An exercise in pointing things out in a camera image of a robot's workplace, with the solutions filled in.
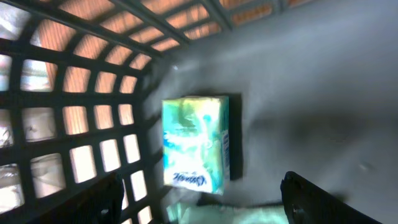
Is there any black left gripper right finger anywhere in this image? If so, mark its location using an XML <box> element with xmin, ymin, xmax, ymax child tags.
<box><xmin>280</xmin><ymin>171</ymin><xmax>380</xmax><ymax>224</ymax></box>

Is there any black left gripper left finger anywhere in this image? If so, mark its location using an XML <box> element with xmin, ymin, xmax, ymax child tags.
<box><xmin>40</xmin><ymin>172</ymin><xmax>124</xmax><ymax>224</ymax></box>

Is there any teal tissue pack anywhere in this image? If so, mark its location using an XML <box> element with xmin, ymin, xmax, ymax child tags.
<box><xmin>162</xmin><ymin>96</ymin><xmax>230</xmax><ymax>195</ymax></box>

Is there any mint Zappy wipes packet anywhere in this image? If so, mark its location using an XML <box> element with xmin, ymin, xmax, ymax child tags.
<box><xmin>167</xmin><ymin>203</ymin><xmax>289</xmax><ymax>224</ymax></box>

